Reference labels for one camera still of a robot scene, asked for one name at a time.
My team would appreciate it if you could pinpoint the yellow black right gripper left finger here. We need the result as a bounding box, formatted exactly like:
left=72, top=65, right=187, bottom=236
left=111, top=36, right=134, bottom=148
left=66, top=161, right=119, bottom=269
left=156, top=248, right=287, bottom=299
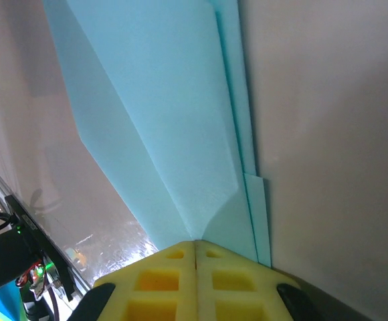
left=66, top=240, right=197, bottom=321

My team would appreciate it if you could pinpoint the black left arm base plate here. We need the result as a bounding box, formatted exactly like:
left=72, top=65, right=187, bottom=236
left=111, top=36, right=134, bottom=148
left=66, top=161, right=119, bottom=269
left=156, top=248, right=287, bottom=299
left=5, top=195, right=78, bottom=302

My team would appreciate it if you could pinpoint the LED circuit board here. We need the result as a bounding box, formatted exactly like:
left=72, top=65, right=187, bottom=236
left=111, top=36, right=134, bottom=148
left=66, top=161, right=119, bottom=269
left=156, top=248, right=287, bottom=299
left=13, top=257, right=68, bottom=295

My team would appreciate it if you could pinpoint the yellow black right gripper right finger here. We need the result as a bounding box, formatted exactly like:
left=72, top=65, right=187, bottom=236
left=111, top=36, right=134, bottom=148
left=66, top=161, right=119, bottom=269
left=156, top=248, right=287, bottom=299
left=195, top=240, right=328, bottom=321

